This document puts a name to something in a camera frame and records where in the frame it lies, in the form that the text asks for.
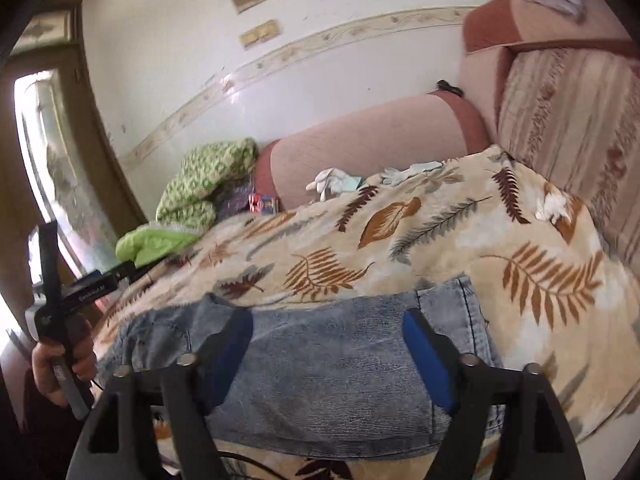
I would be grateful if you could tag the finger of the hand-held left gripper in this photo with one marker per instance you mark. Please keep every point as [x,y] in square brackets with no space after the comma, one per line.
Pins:
[140,270]

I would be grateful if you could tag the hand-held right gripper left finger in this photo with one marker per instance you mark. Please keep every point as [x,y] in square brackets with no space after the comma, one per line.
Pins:
[235,355]

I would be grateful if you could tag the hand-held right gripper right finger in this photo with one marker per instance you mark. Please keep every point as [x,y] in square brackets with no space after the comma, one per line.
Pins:
[425,357]

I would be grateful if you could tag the blue denim pants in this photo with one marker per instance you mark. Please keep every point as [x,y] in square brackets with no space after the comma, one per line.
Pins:
[325,345]

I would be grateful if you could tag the person's left hand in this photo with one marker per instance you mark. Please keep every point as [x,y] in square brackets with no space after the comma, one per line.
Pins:
[47,375]

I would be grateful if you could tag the lime green cloth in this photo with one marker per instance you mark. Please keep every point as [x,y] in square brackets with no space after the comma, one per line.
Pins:
[150,245]

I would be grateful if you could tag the purple patterned cloth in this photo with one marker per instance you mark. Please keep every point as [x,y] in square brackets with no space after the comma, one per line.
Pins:
[232,202]

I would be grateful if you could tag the green patterned cloth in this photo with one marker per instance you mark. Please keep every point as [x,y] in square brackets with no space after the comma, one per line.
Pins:
[205,175]

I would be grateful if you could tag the leaf print blanket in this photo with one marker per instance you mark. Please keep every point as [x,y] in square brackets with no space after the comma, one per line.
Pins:
[450,240]

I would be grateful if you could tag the colourful small box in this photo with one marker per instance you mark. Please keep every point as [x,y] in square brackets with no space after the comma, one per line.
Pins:
[263,205]

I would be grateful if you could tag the pale green glove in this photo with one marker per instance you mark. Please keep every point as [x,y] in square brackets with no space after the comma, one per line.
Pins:
[407,172]

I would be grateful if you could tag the white crumpled tissue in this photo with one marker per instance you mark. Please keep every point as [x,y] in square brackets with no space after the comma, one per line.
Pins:
[550,207]

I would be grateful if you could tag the white glove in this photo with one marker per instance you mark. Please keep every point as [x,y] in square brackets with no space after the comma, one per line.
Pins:
[332,180]

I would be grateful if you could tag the small black object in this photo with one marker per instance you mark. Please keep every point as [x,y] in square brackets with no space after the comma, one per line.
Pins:
[448,87]

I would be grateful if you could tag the pink brown sofa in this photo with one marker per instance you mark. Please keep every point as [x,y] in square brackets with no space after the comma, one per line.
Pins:
[565,125]

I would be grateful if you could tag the brown wooden door frame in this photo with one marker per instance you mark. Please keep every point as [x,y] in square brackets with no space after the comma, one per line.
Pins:
[90,125]

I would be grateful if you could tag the beige wall switch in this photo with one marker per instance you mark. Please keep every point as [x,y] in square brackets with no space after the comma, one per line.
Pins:
[260,34]

